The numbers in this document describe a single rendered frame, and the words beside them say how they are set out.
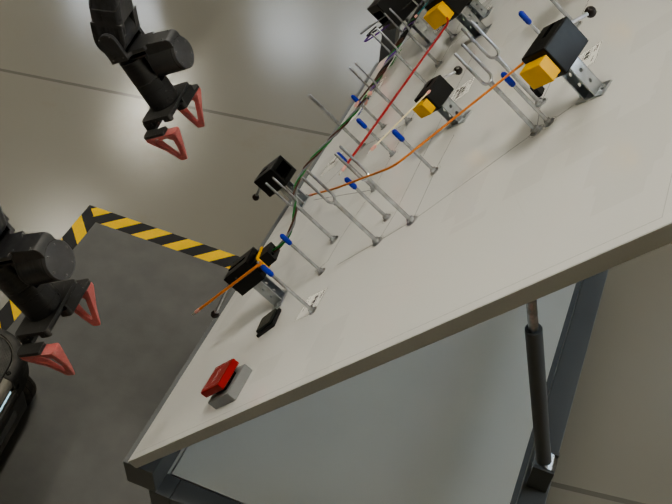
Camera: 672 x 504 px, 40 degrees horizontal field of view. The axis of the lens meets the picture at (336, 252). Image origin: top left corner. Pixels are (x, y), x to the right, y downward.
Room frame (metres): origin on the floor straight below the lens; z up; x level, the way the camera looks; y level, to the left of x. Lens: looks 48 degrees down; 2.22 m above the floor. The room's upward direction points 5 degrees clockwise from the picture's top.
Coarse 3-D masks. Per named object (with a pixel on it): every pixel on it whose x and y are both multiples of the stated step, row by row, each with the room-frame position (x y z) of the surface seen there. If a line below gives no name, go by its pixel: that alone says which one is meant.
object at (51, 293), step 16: (32, 288) 0.82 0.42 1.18; (48, 288) 0.84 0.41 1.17; (64, 288) 0.87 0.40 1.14; (16, 304) 0.81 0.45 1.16; (32, 304) 0.81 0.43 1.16; (48, 304) 0.82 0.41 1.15; (64, 304) 0.84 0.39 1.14; (32, 320) 0.81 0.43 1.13; (48, 320) 0.80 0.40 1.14; (16, 336) 0.79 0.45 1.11; (48, 336) 0.78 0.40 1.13
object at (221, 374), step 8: (232, 360) 0.76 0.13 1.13; (216, 368) 0.77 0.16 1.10; (224, 368) 0.75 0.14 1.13; (232, 368) 0.75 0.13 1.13; (216, 376) 0.75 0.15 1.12; (224, 376) 0.74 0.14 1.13; (232, 376) 0.75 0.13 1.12; (208, 384) 0.74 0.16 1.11; (216, 384) 0.72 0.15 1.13; (224, 384) 0.72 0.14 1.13; (208, 392) 0.73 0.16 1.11; (216, 392) 0.72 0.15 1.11
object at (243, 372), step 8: (240, 368) 0.76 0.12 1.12; (248, 368) 0.76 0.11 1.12; (240, 376) 0.74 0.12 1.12; (248, 376) 0.75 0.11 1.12; (232, 384) 0.73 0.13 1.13; (240, 384) 0.73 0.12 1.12; (224, 392) 0.72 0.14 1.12; (232, 392) 0.72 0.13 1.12; (216, 400) 0.72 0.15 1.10; (224, 400) 0.71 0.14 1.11; (232, 400) 0.71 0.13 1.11; (216, 408) 0.72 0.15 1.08
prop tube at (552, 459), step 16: (528, 336) 0.71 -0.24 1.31; (528, 352) 0.71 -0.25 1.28; (528, 368) 0.71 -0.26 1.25; (544, 368) 0.71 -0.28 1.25; (544, 384) 0.70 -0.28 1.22; (544, 400) 0.70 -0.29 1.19; (544, 416) 0.70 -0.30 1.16; (544, 432) 0.69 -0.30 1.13; (544, 448) 0.69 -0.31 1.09; (544, 464) 0.69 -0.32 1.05
